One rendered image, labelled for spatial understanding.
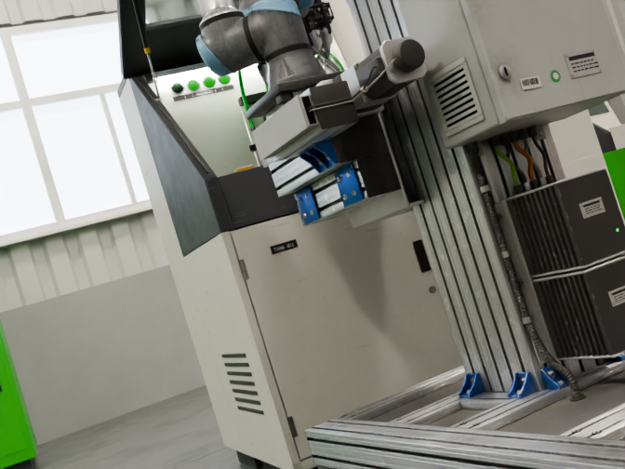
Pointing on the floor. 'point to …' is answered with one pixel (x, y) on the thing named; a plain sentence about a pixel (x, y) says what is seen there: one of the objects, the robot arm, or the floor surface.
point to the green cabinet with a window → (13, 416)
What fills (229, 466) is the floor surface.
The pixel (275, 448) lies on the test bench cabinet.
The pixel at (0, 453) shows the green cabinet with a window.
